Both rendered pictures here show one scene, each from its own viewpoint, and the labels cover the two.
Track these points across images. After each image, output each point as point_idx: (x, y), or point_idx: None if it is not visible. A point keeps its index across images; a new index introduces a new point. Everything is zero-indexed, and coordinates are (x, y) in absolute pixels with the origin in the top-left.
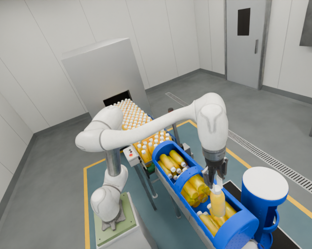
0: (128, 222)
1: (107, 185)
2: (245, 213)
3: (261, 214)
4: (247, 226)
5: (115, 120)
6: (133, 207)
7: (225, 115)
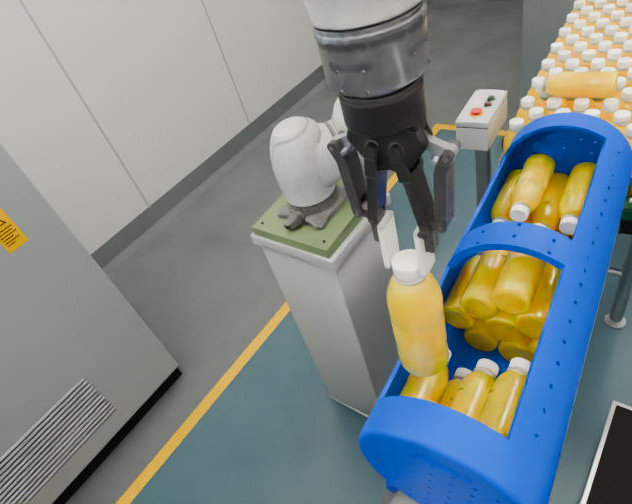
0: (319, 238)
1: (328, 126)
2: (499, 450)
3: None
4: (463, 475)
5: None
6: (360, 226)
7: None
